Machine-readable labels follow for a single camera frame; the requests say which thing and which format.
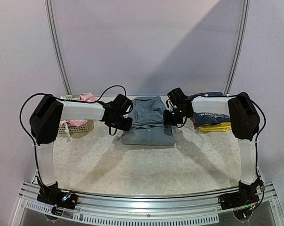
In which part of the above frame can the grey garment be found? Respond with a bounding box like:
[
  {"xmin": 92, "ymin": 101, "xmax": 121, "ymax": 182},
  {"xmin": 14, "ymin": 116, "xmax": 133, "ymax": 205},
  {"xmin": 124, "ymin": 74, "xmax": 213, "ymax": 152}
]
[{"xmin": 121, "ymin": 96, "xmax": 175, "ymax": 146}]

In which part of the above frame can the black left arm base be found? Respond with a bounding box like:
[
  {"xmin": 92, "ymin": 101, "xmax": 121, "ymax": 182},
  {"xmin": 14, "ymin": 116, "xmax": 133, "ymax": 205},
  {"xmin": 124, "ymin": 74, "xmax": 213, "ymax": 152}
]
[{"xmin": 37, "ymin": 182, "xmax": 78, "ymax": 210}]

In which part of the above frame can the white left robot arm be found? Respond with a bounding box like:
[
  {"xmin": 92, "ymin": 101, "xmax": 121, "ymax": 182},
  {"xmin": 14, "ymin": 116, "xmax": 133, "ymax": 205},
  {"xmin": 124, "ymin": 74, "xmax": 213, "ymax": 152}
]
[{"xmin": 29, "ymin": 94, "xmax": 133, "ymax": 204}]

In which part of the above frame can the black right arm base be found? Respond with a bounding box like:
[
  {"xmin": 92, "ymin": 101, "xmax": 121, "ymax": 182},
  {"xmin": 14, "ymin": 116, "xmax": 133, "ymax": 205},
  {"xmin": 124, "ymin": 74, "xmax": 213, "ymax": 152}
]
[{"xmin": 218, "ymin": 178, "xmax": 265, "ymax": 211}]

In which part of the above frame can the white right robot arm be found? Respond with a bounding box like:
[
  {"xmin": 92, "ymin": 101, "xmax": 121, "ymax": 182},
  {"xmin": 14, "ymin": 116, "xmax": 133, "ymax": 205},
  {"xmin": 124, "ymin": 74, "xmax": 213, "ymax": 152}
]
[{"xmin": 163, "ymin": 88, "xmax": 260, "ymax": 186}]

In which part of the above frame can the beige perforated laundry basket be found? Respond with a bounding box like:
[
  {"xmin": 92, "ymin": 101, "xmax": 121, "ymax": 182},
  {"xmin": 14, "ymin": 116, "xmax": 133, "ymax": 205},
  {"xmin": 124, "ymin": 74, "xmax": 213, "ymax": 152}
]
[{"xmin": 58, "ymin": 95, "xmax": 94, "ymax": 137}]

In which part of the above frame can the pink garment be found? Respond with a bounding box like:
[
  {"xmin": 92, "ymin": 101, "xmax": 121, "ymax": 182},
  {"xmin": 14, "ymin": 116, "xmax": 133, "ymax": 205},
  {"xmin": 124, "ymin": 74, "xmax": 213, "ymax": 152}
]
[{"xmin": 60, "ymin": 93, "xmax": 95, "ymax": 127}]

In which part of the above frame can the yellow folded t-shirt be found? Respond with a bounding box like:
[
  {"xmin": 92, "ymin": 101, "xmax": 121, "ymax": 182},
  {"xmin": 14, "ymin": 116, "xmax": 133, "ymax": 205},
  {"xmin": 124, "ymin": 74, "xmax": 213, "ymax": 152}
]
[{"xmin": 198, "ymin": 122, "xmax": 232, "ymax": 132}]

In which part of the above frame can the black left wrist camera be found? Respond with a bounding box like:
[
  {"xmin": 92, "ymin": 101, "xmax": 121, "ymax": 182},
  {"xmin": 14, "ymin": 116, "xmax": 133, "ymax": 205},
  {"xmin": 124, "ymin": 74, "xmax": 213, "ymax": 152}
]
[{"xmin": 113, "ymin": 94, "xmax": 133, "ymax": 115}]

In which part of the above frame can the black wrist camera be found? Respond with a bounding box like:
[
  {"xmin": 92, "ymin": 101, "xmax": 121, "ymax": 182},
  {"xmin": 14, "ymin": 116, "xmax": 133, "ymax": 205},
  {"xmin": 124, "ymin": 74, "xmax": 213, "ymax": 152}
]
[
  {"xmin": 167, "ymin": 88, "xmax": 187, "ymax": 106},
  {"xmin": 113, "ymin": 94, "xmax": 133, "ymax": 115}
]

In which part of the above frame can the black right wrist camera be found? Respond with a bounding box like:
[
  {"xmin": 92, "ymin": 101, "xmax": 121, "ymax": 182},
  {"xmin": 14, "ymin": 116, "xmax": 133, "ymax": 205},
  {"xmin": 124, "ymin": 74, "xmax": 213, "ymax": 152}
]
[{"xmin": 167, "ymin": 88, "xmax": 187, "ymax": 106}]

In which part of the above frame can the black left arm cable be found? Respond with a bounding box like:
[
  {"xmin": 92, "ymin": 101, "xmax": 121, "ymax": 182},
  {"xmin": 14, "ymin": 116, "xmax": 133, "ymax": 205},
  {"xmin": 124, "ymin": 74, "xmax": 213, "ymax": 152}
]
[{"xmin": 19, "ymin": 84, "xmax": 128, "ymax": 179}]

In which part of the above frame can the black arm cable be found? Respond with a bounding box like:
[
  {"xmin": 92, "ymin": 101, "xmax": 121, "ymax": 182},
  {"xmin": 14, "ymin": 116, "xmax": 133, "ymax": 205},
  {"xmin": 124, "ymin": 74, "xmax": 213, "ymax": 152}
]
[
  {"xmin": 19, "ymin": 84, "xmax": 128, "ymax": 179},
  {"xmin": 176, "ymin": 93, "xmax": 267, "ymax": 189}
]

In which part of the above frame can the right aluminium frame post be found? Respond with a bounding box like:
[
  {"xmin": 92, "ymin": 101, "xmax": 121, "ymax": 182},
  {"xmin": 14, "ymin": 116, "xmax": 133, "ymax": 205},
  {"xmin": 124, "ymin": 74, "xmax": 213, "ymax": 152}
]
[{"xmin": 223, "ymin": 0, "xmax": 250, "ymax": 94}]

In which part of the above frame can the aluminium frame post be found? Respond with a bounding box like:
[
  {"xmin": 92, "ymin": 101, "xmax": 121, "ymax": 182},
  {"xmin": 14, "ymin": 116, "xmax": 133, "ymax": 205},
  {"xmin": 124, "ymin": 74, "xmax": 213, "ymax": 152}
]
[
  {"xmin": 223, "ymin": 0, "xmax": 250, "ymax": 94},
  {"xmin": 45, "ymin": 0, "xmax": 72, "ymax": 95}
]

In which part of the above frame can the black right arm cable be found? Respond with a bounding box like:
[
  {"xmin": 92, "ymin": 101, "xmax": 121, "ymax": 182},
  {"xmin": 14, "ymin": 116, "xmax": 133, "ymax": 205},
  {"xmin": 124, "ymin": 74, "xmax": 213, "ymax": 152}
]
[{"xmin": 176, "ymin": 93, "xmax": 267, "ymax": 189}]

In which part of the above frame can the left aluminium frame post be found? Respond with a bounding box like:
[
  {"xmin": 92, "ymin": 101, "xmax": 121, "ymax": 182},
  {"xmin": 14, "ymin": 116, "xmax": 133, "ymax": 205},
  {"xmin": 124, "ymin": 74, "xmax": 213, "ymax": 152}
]
[{"xmin": 45, "ymin": 0, "xmax": 72, "ymax": 95}]

